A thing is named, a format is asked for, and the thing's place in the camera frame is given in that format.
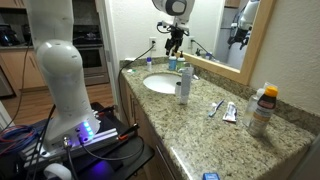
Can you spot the white wall outlet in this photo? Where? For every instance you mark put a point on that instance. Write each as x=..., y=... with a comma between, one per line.
x=153, y=43

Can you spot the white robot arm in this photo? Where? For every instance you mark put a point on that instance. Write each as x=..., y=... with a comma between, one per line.
x=51, y=24

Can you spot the wooden vanity cabinet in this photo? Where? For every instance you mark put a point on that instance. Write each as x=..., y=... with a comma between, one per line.
x=160, y=167

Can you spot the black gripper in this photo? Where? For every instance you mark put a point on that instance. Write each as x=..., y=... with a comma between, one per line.
x=174, y=41

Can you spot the contact lens case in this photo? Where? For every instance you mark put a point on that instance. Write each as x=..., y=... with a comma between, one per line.
x=131, y=71

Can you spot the blue soap pump bottle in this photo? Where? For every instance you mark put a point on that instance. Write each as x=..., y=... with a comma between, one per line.
x=172, y=62

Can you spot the kitchen oven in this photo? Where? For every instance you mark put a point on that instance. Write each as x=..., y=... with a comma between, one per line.
x=88, y=40

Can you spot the toothpaste tube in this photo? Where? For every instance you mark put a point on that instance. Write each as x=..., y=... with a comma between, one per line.
x=231, y=113

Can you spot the small blue box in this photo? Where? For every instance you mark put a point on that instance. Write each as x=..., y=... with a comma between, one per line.
x=210, y=176

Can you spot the small blue-capped bottle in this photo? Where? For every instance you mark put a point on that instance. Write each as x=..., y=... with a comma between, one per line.
x=149, y=63

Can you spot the clear plastic bottle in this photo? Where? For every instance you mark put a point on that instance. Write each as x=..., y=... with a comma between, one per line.
x=252, y=104

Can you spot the white oval sink basin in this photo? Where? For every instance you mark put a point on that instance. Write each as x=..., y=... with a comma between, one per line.
x=162, y=82

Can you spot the white electric toothbrush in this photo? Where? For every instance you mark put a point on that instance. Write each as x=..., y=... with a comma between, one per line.
x=185, y=87

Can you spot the metal cup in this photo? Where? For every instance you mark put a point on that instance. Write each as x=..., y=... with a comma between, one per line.
x=178, y=89

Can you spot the black robot cart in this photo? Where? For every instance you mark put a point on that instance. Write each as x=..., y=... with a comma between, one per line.
x=117, y=161

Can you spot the blue manual toothbrush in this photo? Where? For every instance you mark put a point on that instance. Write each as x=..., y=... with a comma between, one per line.
x=211, y=114

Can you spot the green soap pump bottle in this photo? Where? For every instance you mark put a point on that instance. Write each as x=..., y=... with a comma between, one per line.
x=180, y=61

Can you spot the orange-capped spray can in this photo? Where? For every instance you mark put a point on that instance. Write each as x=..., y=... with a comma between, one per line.
x=265, y=108

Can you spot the chrome faucet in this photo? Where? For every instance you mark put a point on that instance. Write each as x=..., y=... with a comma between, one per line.
x=187, y=69

